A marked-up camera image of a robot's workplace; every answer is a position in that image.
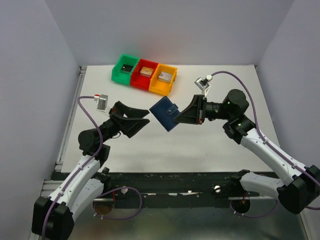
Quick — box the green bin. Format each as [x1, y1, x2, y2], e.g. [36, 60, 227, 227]
[111, 54, 140, 86]

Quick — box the purple cable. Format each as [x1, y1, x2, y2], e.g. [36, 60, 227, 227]
[41, 94, 143, 240]
[211, 71, 320, 218]

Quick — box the dark block in green bin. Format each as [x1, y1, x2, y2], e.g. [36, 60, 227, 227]
[121, 64, 133, 74]

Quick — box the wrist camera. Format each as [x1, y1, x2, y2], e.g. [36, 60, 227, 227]
[94, 94, 109, 112]
[194, 74, 213, 97]

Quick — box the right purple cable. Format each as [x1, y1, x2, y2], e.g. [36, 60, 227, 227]
[211, 71, 320, 218]

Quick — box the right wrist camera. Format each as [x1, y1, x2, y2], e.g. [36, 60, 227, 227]
[194, 74, 213, 97]

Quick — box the grey block in yellow bin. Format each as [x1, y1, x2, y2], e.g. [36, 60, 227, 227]
[158, 71, 173, 83]

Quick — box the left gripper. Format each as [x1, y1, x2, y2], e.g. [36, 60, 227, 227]
[98, 100, 150, 143]

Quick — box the aluminium rail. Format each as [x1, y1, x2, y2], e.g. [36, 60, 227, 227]
[40, 178, 111, 204]

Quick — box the tan block in red bin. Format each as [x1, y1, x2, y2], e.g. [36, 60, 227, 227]
[140, 66, 154, 77]

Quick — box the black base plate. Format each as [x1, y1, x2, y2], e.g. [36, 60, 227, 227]
[92, 171, 261, 210]

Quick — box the red bin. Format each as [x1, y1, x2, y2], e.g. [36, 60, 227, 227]
[130, 58, 159, 91]

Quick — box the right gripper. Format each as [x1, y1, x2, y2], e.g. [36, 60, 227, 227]
[173, 94, 233, 125]

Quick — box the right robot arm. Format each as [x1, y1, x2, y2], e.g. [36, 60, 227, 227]
[173, 89, 320, 214]

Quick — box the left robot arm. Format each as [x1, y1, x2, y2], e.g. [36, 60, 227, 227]
[31, 101, 150, 240]

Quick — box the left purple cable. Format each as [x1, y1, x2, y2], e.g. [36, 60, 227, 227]
[41, 94, 143, 240]

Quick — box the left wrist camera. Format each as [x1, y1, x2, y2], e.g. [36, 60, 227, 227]
[94, 94, 109, 112]

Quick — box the blue card holder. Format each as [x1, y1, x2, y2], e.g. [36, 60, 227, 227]
[149, 96, 180, 132]

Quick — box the yellow bin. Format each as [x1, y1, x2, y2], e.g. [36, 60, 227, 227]
[148, 63, 178, 96]

